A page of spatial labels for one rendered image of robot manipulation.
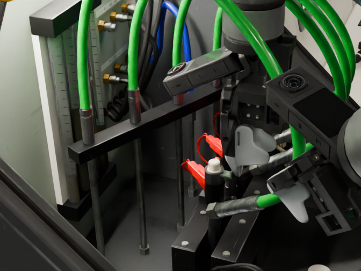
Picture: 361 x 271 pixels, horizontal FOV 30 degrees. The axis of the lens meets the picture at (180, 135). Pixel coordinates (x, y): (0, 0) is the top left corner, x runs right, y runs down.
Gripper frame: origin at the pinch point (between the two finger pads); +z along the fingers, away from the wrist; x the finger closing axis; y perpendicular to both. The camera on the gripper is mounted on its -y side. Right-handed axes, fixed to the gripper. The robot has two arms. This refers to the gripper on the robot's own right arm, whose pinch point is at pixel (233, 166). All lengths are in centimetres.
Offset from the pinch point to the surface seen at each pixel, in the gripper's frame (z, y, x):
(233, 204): -2.7, 3.7, -11.6
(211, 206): -0.3, 0.3, -10.0
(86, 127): -2.2, -22.6, -0.6
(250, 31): -25.4, 5.2, -12.1
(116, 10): -9.5, -30.4, 26.7
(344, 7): 9, 0, 91
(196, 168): 3.5, -6.5, 2.7
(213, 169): 0.7, -2.8, -0.6
